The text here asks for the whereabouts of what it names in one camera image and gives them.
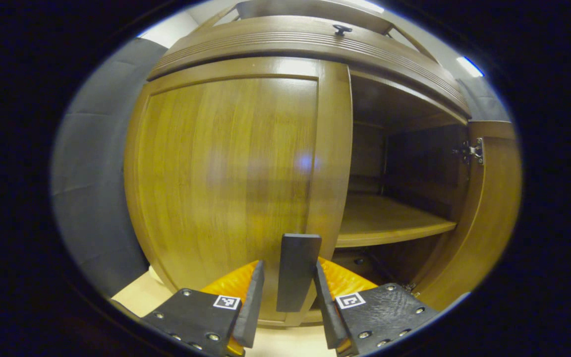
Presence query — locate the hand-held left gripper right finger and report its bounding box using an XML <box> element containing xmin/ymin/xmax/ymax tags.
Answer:
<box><xmin>313</xmin><ymin>257</ymin><xmax>440</xmax><ymax>357</ymax></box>

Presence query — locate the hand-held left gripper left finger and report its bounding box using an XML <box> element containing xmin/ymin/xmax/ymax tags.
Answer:
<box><xmin>139</xmin><ymin>259</ymin><xmax>266</xmax><ymax>357</ymax></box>

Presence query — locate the black door handle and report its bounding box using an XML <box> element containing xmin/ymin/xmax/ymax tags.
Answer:
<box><xmin>276</xmin><ymin>234</ymin><xmax>322</xmax><ymax>313</ymax></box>

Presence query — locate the wooden shoe cabinet door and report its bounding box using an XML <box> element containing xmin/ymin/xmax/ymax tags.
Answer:
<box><xmin>412</xmin><ymin>120</ymin><xmax>523</xmax><ymax>312</ymax></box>
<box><xmin>123</xmin><ymin>56</ymin><xmax>353</xmax><ymax>328</ymax></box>

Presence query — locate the wooden double-door shoe cabinet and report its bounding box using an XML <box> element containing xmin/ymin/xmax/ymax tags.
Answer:
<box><xmin>123</xmin><ymin>0</ymin><xmax>523</xmax><ymax>328</ymax></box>

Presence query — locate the wooden cabinet shelf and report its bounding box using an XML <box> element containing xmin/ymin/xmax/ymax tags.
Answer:
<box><xmin>335</xmin><ymin>193</ymin><xmax>458</xmax><ymax>248</ymax></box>

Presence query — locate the wooden cabinet drawer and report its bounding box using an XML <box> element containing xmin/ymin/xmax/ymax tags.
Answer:
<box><xmin>147</xmin><ymin>15</ymin><xmax>472</xmax><ymax>117</ymax></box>

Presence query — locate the black backdrop cloth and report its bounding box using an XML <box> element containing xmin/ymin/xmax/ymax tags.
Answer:
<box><xmin>50</xmin><ymin>37</ymin><xmax>512</xmax><ymax>298</ymax></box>

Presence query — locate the long ceiling light panel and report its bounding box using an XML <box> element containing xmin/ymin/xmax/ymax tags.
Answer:
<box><xmin>352</xmin><ymin>0</ymin><xmax>385</xmax><ymax>14</ymax></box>

